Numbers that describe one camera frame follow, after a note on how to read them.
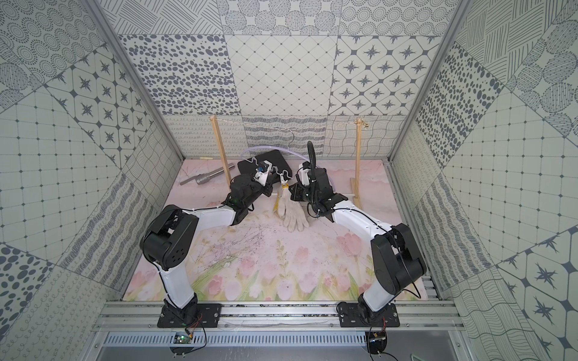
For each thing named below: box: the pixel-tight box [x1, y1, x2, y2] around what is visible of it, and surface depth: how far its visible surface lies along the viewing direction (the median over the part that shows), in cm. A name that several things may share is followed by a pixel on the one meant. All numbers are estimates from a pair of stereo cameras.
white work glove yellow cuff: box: [277, 182, 310, 233], surface depth 95 cm
